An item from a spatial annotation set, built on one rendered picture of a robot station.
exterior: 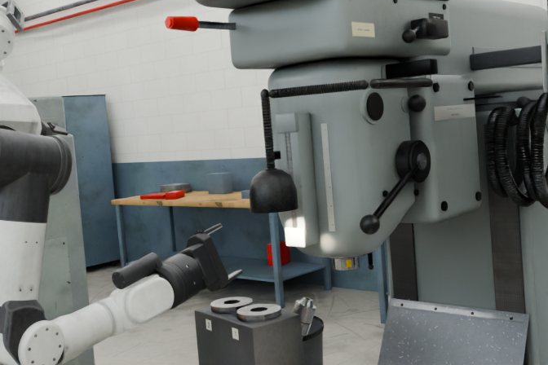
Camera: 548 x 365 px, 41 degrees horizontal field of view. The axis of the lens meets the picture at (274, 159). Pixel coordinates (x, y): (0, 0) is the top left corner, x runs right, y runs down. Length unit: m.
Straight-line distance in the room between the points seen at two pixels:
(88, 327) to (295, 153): 0.45
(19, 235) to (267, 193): 0.37
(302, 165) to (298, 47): 0.18
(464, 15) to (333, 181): 0.46
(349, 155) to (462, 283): 0.54
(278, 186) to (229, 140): 6.30
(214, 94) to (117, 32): 1.72
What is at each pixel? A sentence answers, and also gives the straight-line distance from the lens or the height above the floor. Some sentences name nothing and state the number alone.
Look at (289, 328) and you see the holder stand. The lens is 1.48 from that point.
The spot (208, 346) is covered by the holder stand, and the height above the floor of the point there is 1.08.
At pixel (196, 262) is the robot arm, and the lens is 1.45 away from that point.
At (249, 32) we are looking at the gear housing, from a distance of 1.20.
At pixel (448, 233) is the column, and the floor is 1.28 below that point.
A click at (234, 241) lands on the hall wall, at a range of 7.47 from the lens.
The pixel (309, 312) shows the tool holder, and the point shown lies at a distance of 1.61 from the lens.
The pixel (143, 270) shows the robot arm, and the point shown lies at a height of 1.29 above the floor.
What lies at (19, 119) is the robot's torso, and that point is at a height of 1.58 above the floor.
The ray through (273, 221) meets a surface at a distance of 5.98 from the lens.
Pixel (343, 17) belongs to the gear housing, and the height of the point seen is 1.68.
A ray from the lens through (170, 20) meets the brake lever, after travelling 1.12.
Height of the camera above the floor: 1.54
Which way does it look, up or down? 3 degrees down
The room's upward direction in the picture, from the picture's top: 5 degrees counter-clockwise
